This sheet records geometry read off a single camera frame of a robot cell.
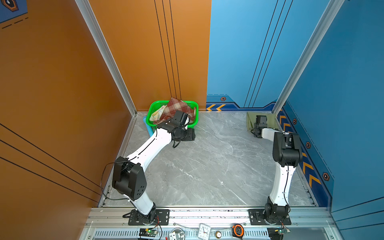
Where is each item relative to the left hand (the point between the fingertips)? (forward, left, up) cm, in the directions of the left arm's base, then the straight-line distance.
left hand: (191, 134), depth 86 cm
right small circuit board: (-44, -44, -16) cm, 65 cm away
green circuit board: (-45, +19, -18) cm, 52 cm away
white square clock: (-45, -7, -15) cm, 48 cm away
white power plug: (-46, +4, -10) cm, 47 cm away
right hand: (+20, -46, -15) cm, 53 cm away
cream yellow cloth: (+24, +26, -10) cm, 36 cm away
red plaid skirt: (+32, +14, -7) cm, 36 cm away
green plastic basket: (+35, +29, -9) cm, 46 cm away
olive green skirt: (+24, -59, -13) cm, 65 cm away
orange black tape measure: (-44, -23, -13) cm, 52 cm away
